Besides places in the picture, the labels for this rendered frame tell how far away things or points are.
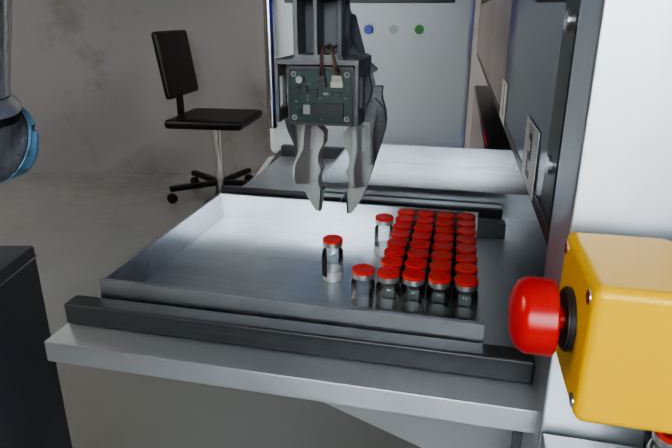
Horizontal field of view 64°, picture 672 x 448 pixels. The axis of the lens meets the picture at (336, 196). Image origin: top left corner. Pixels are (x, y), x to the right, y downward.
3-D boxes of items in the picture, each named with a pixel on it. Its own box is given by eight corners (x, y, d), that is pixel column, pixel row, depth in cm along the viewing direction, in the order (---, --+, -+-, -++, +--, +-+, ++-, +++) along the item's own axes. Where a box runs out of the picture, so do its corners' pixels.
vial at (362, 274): (376, 308, 51) (377, 264, 49) (372, 320, 49) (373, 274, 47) (353, 305, 51) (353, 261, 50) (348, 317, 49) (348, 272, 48)
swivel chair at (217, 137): (256, 177, 400) (249, 28, 367) (282, 205, 341) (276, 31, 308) (162, 187, 377) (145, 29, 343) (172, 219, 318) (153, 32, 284)
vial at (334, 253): (345, 274, 57) (345, 237, 56) (340, 284, 55) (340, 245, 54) (325, 272, 58) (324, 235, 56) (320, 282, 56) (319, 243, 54)
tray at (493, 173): (537, 170, 96) (539, 151, 95) (562, 222, 72) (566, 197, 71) (350, 160, 103) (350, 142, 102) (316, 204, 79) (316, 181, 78)
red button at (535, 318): (573, 333, 30) (583, 268, 29) (588, 377, 27) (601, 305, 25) (502, 325, 31) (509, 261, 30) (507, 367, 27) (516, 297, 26)
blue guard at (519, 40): (478, 52, 218) (482, 4, 212) (558, 232, 38) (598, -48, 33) (477, 52, 218) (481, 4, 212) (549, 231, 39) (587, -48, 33)
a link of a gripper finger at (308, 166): (276, 220, 50) (283, 123, 47) (295, 200, 56) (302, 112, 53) (308, 227, 50) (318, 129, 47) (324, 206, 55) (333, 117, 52)
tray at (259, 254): (475, 238, 67) (478, 212, 66) (480, 363, 43) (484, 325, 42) (221, 216, 74) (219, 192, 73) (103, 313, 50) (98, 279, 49)
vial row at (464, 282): (473, 250, 63) (476, 213, 62) (475, 333, 47) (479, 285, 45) (453, 248, 64) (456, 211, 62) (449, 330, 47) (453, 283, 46)
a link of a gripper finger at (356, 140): (337, 229, 49) (325, 129, 47) (350, 208, 55) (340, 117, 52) (370, 228, 48) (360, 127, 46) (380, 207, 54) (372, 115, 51)
